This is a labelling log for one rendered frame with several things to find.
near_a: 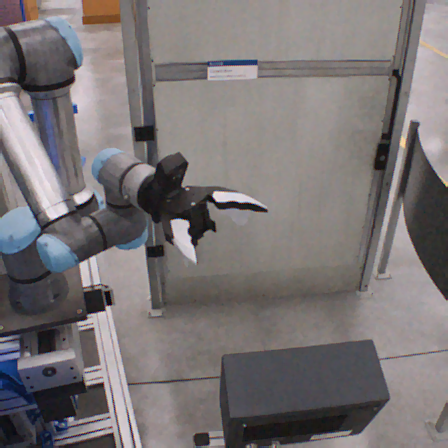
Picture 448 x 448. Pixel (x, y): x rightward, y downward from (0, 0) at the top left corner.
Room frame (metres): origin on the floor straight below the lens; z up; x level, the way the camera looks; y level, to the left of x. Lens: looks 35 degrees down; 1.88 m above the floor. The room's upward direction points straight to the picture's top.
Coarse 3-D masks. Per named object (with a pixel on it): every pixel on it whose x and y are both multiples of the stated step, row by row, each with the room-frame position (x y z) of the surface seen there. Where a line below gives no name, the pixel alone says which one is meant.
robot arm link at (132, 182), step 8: (136, 168) 0.75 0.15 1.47; (144, 168) 0.74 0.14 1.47; (152, 168) 0.75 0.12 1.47; (128, 176) 0.73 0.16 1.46; (136, 176) 0.73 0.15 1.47; (144, 176) 0.72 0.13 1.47; (128, 184) 0.72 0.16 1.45; (136, 184) 0.71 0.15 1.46; (128, 192) 0.72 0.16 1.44; (136, 192) 0.71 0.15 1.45; (128, 200) 0.73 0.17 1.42; (136, 200) 0.70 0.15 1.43
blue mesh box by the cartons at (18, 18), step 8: (0, 0) 6.38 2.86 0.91; (8, 0) 6.67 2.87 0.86; (16, 0) 6.99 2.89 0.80; (0, 8) 6.33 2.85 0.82; (8, 8) 6.62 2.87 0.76; (16, 8) 6.93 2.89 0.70; (0, 16) 6.28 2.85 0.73; (8, 16) 6.56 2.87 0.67; (16, 16) 6.88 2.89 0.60; (24, 16) 7.20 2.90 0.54; (0, 24) 6.22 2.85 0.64; (8, 24) 6.51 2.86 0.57
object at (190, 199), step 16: (144, 192) 0.70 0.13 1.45; (176, 192) 0.68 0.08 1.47; (192, 192) 0.67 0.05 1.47; (144, 208) 0.69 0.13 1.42; (160, 208) 0.64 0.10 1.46; (176, 208) 0.63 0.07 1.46; (192, 208) 0.64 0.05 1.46; (192, 224) 0.64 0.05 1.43; (208, 224) 0.65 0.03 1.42; (192, 240) 0.63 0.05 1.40
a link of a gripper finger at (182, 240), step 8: (176, 224) 0.60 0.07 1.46; (184, 224) 0.60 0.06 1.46; (176, 232) 0.58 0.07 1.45; (184, 232) 0.58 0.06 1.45; (176, 240) 0.57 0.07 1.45; (184, 240) 0.56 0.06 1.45; (176, 248) 0.57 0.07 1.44; (184, 248) 0.55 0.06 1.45; (192, 248) 0.55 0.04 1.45; (184, 256) 0.54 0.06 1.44; (192, 256) 0.54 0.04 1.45
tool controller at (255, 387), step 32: (256, 352) 0.53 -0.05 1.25; (288, 352) 0.53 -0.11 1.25; (320, 352) 0.53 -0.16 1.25; (352, 352) 0.53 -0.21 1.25; (224, 384) 0.48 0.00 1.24; (256, 384) 0.47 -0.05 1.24; (288, 384) 0.47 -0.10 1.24; (320, 384) 0.47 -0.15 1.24; (352, 384) 0.47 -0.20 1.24; (384, 384) 0.47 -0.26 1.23; (224, 416) 0.48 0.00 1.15; (256, 416) 0.42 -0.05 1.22; (288, 416) 0.43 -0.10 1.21; (320, 416) 0.44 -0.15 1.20; (352, 416) 0.45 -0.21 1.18
